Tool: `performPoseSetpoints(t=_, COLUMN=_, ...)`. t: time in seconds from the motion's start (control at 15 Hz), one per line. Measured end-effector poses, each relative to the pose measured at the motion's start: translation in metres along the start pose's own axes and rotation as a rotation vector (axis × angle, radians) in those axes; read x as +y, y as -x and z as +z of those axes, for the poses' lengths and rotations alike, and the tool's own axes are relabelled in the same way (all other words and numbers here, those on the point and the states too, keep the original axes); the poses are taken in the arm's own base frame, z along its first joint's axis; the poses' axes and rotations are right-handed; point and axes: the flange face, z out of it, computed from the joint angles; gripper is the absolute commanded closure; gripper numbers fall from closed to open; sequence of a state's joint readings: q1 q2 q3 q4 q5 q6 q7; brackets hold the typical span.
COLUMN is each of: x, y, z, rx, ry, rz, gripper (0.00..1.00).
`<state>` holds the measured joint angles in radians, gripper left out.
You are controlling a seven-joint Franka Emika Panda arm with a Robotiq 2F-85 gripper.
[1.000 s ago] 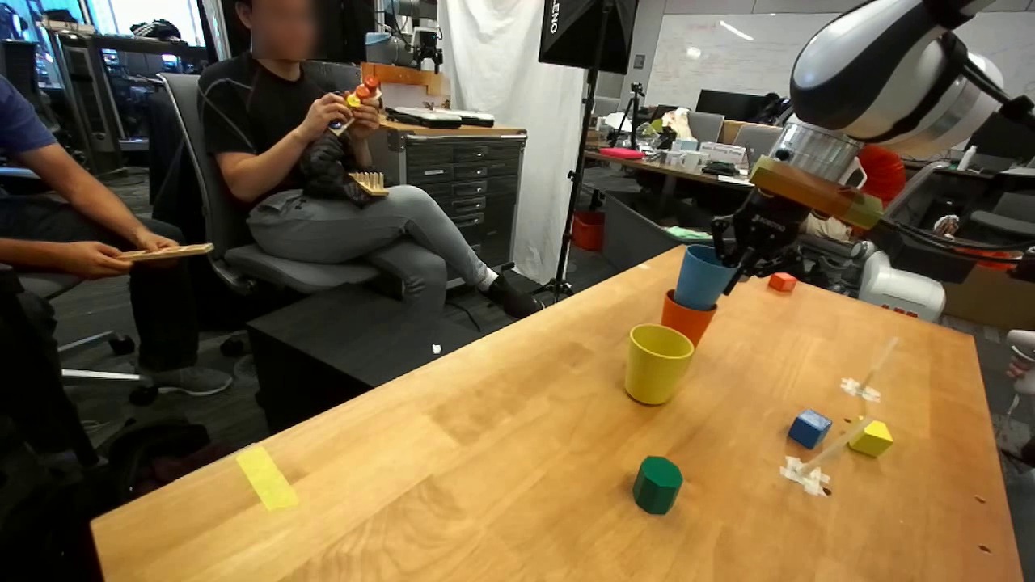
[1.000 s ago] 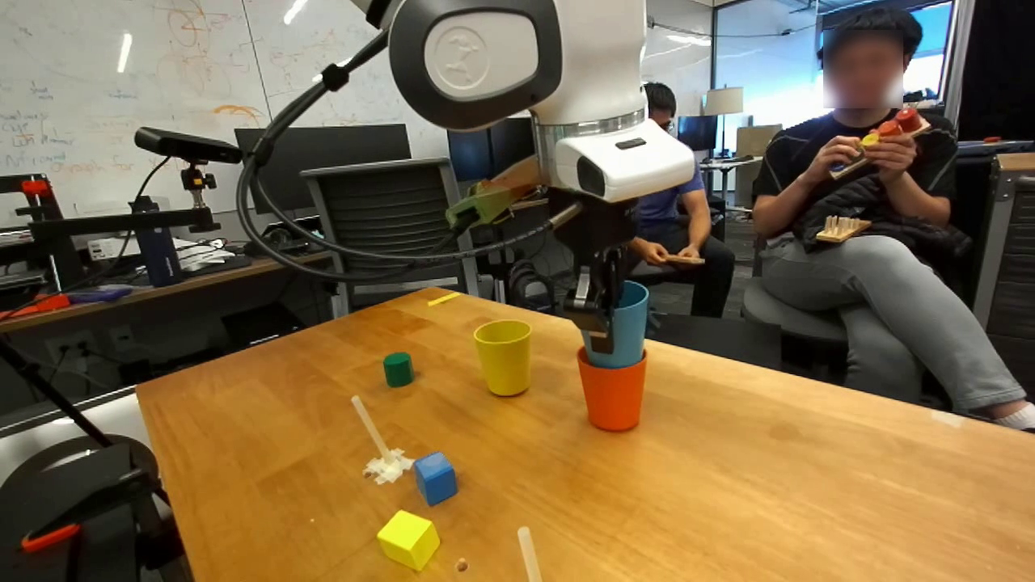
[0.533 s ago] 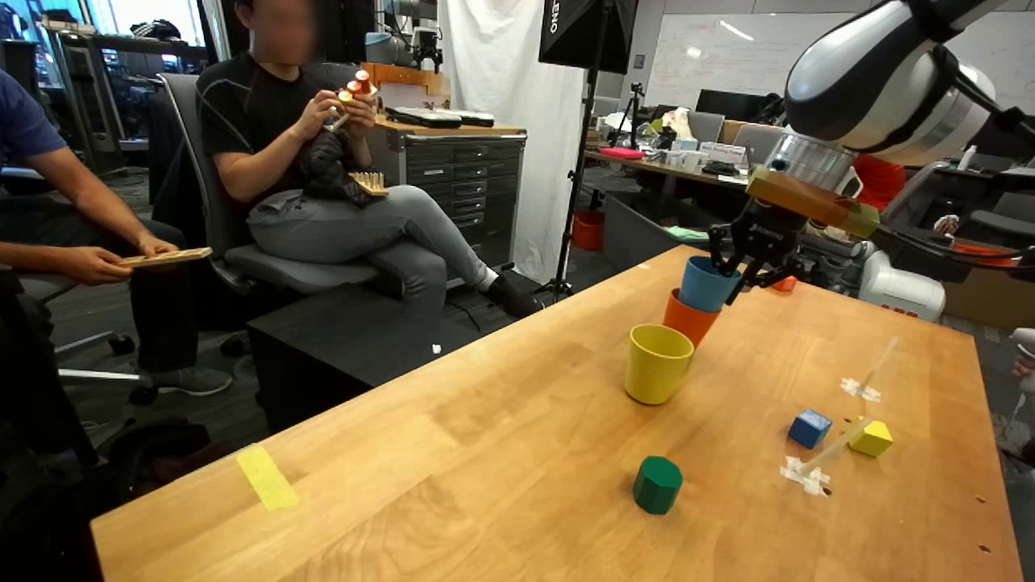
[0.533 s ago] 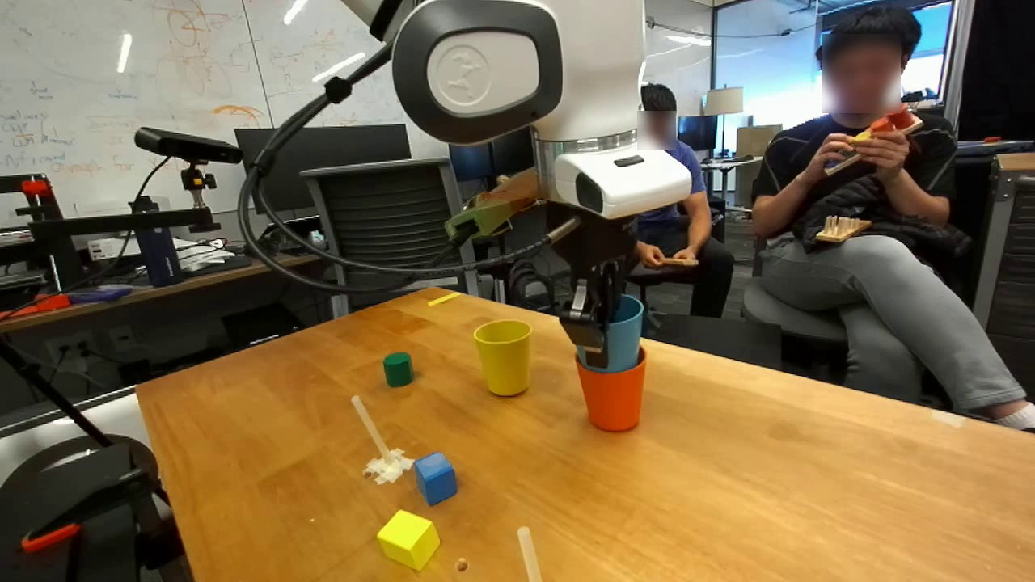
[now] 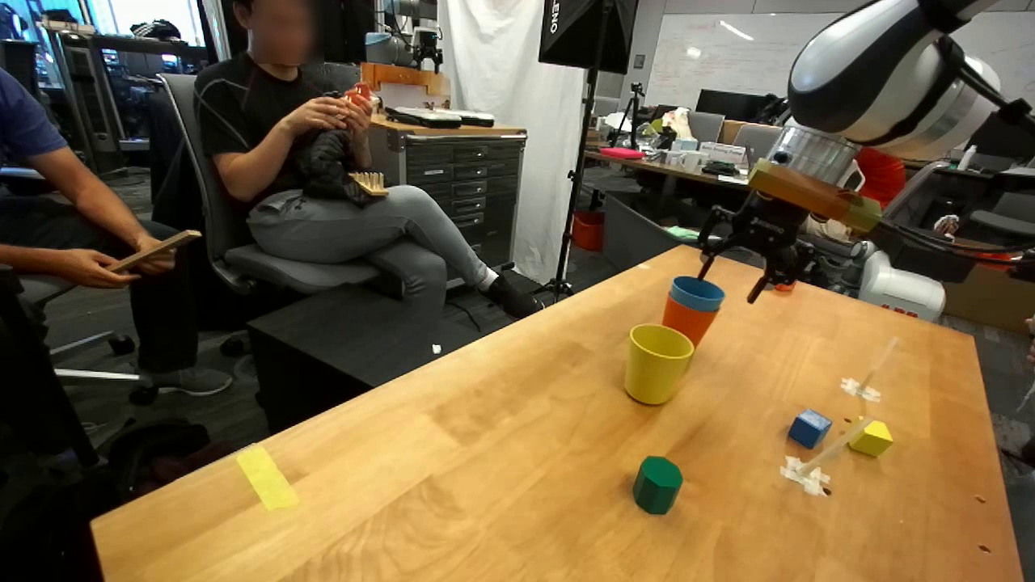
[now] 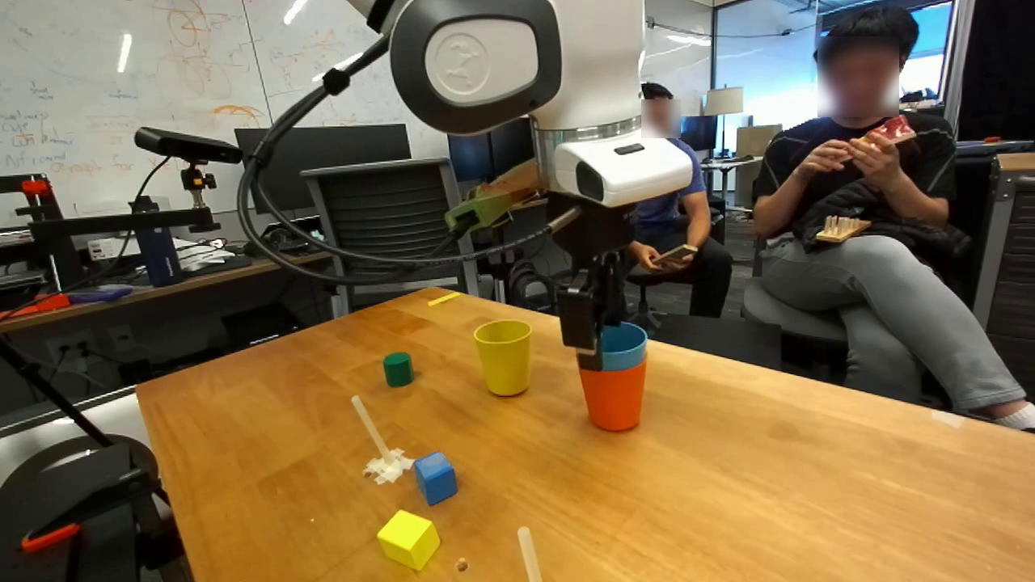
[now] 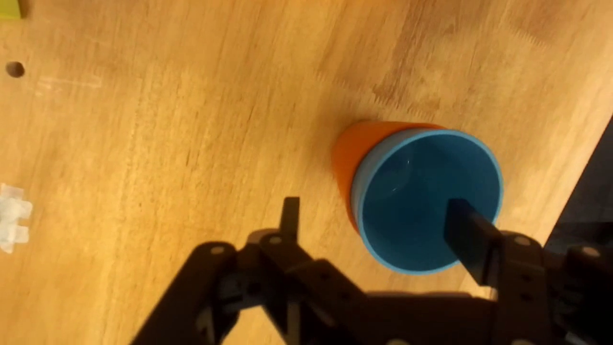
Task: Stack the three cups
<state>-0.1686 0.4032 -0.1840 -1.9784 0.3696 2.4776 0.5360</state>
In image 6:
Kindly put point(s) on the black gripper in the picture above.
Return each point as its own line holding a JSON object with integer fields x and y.
{"x": 604, "y": 237}

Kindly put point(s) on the blue plastic cup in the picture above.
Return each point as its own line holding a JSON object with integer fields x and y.
{"x": 626, "y": 346}

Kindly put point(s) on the orange plastic cup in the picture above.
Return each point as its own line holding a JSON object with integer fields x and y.
{"x": 612, "y": 400}

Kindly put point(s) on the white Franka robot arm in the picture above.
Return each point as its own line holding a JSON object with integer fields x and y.
{"x": 604, "y": 66}

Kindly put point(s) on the yellow plastic cup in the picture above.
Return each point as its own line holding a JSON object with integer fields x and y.
{"x": 501, "y": 360}

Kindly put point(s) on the person in blue shirt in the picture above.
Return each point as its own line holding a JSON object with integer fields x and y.
{"x": 690, "y": 232}

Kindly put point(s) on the dark computer monitor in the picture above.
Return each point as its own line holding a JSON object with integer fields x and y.
{"x": 490, "y": 150}

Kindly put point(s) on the green cylinder block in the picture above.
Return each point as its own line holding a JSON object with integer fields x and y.
{"x": 400, "y": 369}

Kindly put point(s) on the small blue-lit monitor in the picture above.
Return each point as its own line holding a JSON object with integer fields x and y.
{"x": 699, "y": 129}

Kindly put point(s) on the grey mesh office chair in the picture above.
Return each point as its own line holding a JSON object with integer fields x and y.
{"x": 393, "y": 232}

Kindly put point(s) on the blue cube block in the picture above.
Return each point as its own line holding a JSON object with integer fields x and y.
{"x": 438, "y": 481}

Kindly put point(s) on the white lamp shade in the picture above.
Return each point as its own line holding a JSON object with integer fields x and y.
{"x": 726, "y": 100}

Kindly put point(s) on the wooden toy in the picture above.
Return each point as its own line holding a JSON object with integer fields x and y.
{"x": 841, "y": 226}

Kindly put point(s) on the person in black shirt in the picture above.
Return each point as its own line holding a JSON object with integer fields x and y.
{"x": 873, "y": 293}

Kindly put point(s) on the yellow cube block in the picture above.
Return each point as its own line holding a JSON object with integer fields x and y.
{"x": 409, "y": 539}

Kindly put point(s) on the wide black monitor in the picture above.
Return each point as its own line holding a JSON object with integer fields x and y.
{"x": 326, "y": 163}

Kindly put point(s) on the black jacket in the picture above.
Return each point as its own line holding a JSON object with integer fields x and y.
{"x": 915, "y": 232}

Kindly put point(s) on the wooden office desk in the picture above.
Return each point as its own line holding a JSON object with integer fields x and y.
{"x": 213, "y": 280}

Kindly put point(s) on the white paper pile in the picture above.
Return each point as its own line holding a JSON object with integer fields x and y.
{"x": 202, "y": 256}

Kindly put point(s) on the grey cabinet with wooden top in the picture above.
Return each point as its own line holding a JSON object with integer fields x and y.
{"x": 1006, "y": 232}

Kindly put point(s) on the black tripod leg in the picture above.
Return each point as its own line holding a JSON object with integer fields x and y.
{"x": 48, "y": 391}

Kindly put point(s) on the wrist camera on green mount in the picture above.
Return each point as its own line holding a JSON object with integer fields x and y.
{"x": 479, "y": 211}

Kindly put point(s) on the black camera on stand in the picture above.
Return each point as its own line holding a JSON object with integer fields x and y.
{"x": 183, "y": 144}

